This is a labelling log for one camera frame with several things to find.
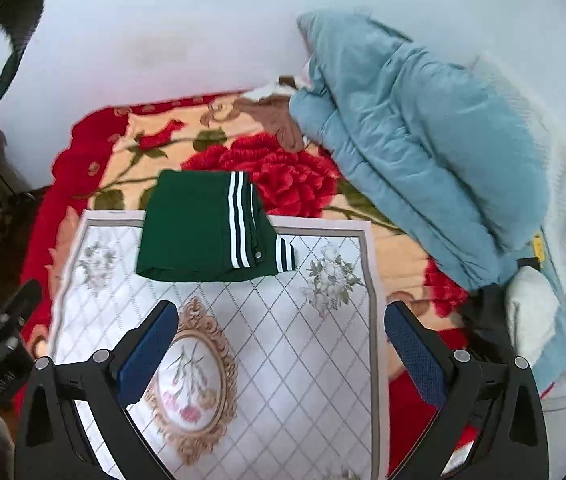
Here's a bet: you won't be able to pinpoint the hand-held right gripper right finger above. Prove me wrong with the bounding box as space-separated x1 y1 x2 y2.
384 301 550 480

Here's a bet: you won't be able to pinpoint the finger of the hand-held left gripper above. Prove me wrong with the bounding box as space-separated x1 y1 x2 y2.
0 280 44 356

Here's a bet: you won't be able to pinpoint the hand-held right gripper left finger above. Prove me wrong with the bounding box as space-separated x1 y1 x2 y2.
14 300 180 480

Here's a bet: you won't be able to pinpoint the green varsity jacket white sleeves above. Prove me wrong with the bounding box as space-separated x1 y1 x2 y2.
135 170 298 283

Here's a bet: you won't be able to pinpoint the white pillow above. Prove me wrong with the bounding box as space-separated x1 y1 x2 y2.
506 265 562 362

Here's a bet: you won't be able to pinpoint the white quilted floral mat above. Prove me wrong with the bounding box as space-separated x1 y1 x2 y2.
49 210 392 480

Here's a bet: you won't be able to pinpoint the light blue quilted duvet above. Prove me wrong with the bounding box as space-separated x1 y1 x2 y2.
290 9 566 401

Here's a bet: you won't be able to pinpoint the red floral blanket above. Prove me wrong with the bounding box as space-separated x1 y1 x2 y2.
23 91 486 480

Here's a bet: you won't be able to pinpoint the brown cloth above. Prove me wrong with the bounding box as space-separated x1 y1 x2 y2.
235 75 310 154

